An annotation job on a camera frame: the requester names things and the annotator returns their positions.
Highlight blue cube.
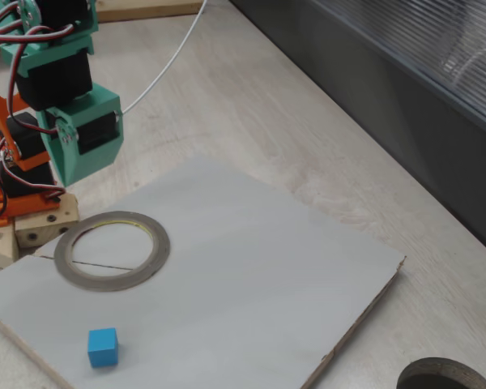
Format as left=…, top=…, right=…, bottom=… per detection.
left=87, top=327, right=120, bottom=369

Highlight wooden arm base blocks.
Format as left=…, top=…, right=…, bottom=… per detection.
left=0, top=192, right=80, bottom=269

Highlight wooden plank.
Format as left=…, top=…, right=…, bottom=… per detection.
left=95, top=0, right=204, bottom=24

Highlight grey cardboard sheet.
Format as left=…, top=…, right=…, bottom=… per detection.
left=0, top=156, right=407, bottom=389

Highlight ribbed translucent desk partition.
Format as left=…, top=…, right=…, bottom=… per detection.
left=228, top=0, right=486, bottom=263

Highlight white usb cable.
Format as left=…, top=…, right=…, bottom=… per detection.
left=120, top=0, right=210, bottom=117

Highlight grey tape roll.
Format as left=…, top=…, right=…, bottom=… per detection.
left=53, top=210, right=172, bottom=293

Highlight round cable hole grommet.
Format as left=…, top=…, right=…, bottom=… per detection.
left=395, top=357, right=486, bottom=389

